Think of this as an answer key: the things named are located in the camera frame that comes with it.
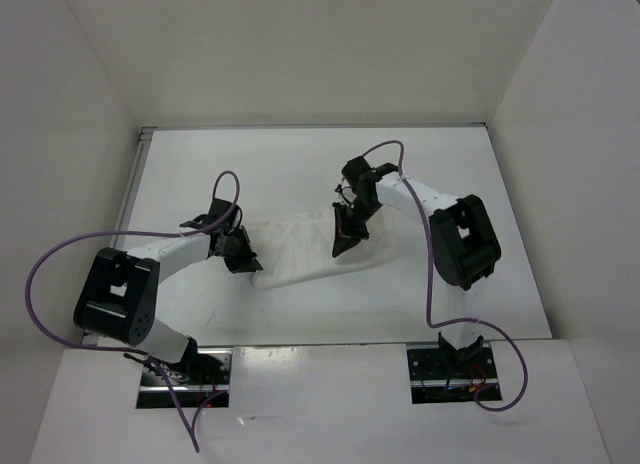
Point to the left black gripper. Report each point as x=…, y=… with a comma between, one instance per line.
x=247, y=262

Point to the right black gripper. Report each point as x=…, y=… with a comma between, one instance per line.
x=346, y=235

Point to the white pleated skirt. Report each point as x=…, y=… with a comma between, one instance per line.
x=298, y=248

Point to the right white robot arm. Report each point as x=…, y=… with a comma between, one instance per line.
x=463, y=248

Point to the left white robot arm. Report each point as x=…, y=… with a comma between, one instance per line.
x=119, y=296

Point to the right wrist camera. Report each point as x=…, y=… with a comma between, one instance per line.
x=385, y=169

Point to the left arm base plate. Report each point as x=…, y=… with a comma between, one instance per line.
x=209, y=386

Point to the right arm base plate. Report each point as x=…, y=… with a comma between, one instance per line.
x=432, y=383

